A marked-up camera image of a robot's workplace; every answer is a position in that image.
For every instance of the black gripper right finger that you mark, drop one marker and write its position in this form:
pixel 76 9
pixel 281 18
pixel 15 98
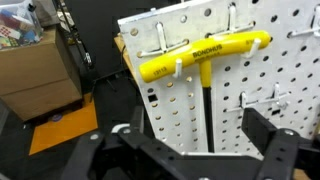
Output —
pixel 286 153

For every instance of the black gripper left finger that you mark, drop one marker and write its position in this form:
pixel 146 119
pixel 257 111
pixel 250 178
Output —
pixel 110 153

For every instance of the orange floor mat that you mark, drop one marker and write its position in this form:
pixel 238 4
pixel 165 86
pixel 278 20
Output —
pixel 63 130

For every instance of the white pegboard hook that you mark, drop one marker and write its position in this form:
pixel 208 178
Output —
pixel 256 102
pixel 161 36
pixel 306 32
pixel 232 20

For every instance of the white metal pegboard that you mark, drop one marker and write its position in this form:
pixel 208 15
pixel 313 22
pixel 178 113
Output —
pixel 293 73

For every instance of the black tripod stand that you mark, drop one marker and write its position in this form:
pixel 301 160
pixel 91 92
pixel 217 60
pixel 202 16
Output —
pixel 87 58

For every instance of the cardboard box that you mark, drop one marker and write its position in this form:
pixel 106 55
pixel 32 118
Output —
pixel 36 80

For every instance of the plastic bin of coloured blocks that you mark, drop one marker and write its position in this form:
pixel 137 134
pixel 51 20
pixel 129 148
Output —
pixel 16 30

